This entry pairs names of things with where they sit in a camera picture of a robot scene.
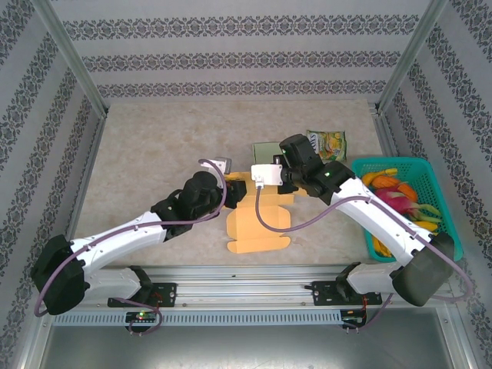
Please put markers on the green paper box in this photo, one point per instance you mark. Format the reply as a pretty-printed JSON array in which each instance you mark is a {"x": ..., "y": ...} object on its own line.
[{"x": 265, "y": 151}]

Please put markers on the orange paper box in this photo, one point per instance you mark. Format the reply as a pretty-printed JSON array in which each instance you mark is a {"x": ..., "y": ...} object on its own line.
[{"x": 253, "y": 230}]

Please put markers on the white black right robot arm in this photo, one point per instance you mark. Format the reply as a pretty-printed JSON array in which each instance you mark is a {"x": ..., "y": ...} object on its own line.
[{"x": 384, "y": 223}]

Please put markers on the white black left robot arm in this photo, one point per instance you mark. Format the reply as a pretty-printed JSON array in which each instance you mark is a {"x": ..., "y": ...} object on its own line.
[{"x": 115, "y": 238}]

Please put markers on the yellow green candy packet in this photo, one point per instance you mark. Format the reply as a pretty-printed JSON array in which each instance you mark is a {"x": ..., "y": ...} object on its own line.
[{"x": 334, "y": 146}]

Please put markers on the single yellow toy banana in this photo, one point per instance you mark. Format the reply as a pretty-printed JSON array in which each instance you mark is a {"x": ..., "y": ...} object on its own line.
[{"x": 367, "y": 177}]

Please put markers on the orange toy mango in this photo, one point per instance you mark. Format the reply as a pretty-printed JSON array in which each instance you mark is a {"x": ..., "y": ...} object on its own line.
[{"x": 384, "y": 181}]

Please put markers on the pink toy dragon fruit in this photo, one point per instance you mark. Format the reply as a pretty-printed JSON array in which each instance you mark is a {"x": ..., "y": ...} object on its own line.
[{"x": 399, "y": 201}]

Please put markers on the teal plastic basket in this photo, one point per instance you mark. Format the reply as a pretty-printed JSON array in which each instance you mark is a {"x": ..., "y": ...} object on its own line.
[{"x": 423, "y": 169}]

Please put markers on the small circuit board green light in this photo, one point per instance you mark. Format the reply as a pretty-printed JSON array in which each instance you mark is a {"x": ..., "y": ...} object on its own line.
[{"x": 140, "y": 316}]

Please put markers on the aluminium mounting rail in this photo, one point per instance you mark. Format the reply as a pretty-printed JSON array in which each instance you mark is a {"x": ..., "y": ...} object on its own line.
[{"x": 238, "y": 288}]

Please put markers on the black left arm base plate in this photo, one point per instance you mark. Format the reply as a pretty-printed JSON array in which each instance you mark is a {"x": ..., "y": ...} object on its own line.
[{"x": 169, "y": 292}]

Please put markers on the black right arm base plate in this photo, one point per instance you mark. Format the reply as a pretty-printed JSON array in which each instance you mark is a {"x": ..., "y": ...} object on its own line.
[{"x": 319, "y": 294}]

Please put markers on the aluminium frame post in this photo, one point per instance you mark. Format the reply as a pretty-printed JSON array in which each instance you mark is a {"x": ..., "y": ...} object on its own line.
[
  {"x": 69, "y": 54},
  {"x": 411, "y": 54}
]

